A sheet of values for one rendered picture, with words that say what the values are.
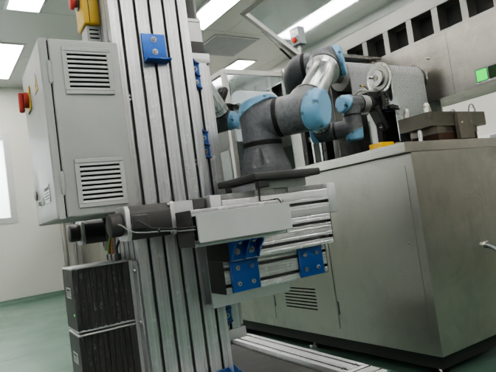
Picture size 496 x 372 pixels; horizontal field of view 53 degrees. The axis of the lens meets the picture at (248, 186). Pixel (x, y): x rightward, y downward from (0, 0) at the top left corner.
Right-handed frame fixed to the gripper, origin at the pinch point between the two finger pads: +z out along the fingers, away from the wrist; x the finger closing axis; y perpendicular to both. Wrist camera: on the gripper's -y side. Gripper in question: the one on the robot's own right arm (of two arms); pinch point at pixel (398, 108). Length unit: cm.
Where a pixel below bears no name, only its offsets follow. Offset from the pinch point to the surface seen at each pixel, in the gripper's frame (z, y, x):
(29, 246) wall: -69, -39, 556
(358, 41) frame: 30, 50, 44
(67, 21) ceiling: -50, 171, 329
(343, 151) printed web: 0.2, -12.4, 38.1
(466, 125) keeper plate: 15.2, -12.9, -21.9
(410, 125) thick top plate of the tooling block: -6.5, -9.9, -10.2
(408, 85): 9.4, 11.3, -0.3
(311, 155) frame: -13, -12, 47
